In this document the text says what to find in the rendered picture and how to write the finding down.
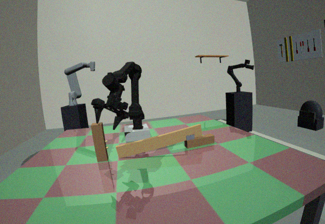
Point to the long tan wooden rail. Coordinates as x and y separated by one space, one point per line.
159 141

